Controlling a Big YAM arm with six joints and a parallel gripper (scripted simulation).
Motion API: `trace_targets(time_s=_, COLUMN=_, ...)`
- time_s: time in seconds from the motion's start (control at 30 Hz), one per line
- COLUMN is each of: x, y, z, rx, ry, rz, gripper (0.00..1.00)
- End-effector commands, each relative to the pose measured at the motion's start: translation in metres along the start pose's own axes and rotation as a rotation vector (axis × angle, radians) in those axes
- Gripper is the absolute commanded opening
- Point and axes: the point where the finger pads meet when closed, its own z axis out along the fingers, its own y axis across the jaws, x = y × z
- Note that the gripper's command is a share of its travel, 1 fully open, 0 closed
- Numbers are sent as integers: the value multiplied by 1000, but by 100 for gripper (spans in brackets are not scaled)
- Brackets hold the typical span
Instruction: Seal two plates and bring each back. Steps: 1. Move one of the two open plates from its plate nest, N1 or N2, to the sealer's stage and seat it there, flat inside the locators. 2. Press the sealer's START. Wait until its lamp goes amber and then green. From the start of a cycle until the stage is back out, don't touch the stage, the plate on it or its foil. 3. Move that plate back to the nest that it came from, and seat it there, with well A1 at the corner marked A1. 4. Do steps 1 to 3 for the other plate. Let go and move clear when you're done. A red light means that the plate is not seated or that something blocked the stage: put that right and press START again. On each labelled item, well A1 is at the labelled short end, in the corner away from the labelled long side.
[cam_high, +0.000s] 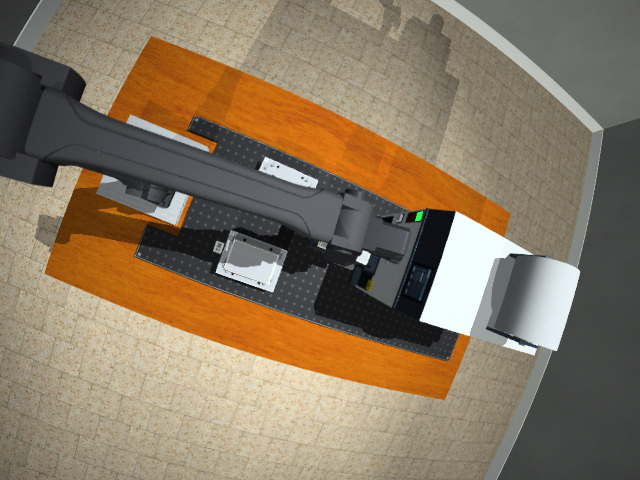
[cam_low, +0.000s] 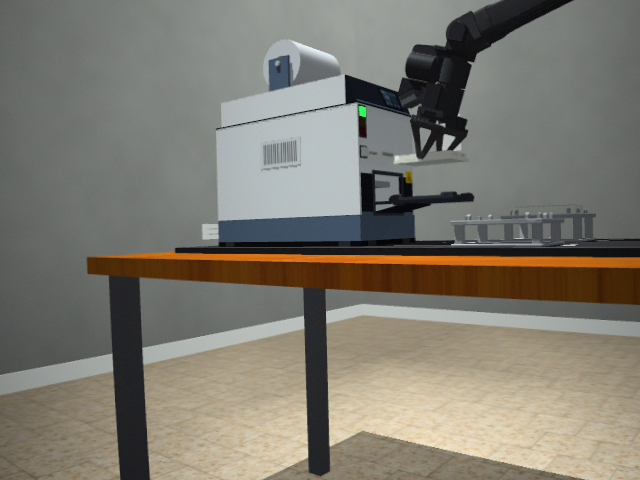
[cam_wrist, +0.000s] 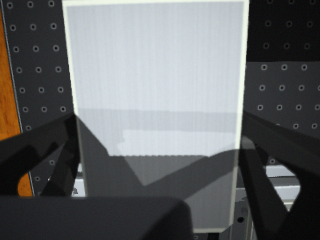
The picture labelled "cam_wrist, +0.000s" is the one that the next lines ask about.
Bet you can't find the dark grey perforated base plate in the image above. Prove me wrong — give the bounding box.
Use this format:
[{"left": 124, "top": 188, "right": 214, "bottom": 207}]
[{"left": 0, "top": 0, "right": 320, "bottom": 196}]

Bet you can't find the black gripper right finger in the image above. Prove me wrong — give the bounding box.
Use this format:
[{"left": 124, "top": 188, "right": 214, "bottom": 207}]
[{"left": 238, "top": 110, "right": 320, "bottom": 240}]

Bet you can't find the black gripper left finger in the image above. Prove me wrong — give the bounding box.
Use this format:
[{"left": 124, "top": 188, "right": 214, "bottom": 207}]
[{"left": 0, "top": 112, "right": 80, "bottom": 197}]

